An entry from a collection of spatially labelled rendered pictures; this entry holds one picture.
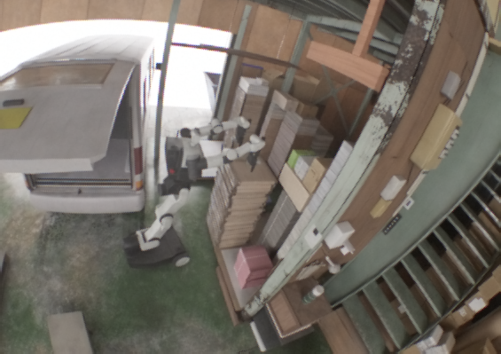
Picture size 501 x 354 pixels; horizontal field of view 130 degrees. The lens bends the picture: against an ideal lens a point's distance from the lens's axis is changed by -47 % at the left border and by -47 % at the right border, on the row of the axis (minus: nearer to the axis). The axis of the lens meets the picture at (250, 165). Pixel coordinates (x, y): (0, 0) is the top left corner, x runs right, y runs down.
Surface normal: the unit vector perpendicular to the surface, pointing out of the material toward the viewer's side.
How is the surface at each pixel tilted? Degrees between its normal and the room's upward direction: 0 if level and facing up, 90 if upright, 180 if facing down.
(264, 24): 90
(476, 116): 90
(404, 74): 90
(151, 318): 0
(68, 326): 0
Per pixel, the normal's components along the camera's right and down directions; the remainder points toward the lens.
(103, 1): 0.33, 0.61
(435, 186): -0.90, 0.00
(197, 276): 0.26, -0.80
